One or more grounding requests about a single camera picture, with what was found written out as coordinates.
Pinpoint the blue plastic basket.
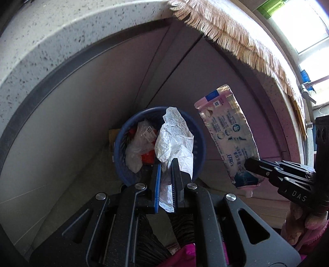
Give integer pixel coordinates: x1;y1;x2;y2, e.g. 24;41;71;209
114;106;206;188

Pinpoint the brown cardboard piece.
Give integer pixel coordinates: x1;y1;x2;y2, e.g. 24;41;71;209
108;128;121;165

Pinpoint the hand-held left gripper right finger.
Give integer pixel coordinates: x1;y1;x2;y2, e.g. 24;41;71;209
171;158;301;267

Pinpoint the red snack packet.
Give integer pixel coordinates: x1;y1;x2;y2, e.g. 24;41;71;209
129;128;156;165

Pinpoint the magenta clothing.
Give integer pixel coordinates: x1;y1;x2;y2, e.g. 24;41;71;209
164;243;229;267

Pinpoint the crumpled white tissue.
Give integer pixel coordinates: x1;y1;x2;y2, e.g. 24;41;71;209
125;149;143;173

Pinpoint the metal faucet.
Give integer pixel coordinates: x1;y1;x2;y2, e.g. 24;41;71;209
299;77;329;104

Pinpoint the pink printed refill pouch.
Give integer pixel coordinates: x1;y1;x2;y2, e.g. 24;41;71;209
194;83;265;198

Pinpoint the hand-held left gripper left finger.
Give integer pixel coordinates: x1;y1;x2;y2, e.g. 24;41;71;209
29;160;162;267

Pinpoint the crumpled clear plastic wrapper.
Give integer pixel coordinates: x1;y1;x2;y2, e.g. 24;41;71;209
126;119;157;154

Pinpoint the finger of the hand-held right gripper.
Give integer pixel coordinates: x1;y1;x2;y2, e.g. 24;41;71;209
269;177;318;205
244;157;316;178

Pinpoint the beige fringed tablecloth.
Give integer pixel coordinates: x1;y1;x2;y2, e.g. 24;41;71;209
168;0;307;129

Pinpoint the white plastic bag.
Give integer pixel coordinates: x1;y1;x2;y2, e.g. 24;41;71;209
154;106;194;213

